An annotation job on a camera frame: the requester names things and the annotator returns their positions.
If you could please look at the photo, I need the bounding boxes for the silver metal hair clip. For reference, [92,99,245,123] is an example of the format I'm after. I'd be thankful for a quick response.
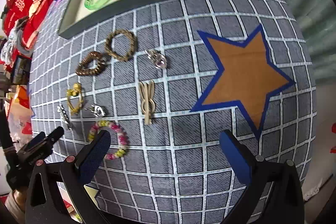
[57,104,73,131]

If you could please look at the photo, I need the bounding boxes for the yellow hair tie with beads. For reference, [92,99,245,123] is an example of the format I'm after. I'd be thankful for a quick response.
[65,82,85,115]

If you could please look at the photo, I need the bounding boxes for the brown spiral hair tie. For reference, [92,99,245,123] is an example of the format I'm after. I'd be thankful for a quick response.
[75,50,109,77]

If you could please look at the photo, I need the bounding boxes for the tan braided hair tie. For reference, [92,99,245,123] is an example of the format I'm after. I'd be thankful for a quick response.
[104,29,138,62]

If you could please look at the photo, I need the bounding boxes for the small silver earring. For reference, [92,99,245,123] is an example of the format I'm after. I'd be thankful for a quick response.
[145,50,167,69]

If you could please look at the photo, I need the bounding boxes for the person's left hand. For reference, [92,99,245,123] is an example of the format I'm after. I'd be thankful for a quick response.
[5,187,28,224]

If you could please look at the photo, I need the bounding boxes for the silver heart charm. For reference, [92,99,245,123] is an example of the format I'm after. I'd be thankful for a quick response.
[85,104,106,118]

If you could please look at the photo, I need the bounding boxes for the grey grid patterned cloth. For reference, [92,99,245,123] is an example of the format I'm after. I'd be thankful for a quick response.
[30,0,316,223]

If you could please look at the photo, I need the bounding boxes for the pink yellow beaded bracelet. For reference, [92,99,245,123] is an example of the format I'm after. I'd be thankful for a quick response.
[87,120,130,161]

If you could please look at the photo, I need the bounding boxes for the beige knotted hair tie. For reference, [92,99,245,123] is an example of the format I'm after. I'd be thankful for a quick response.
[138,80,157,126]

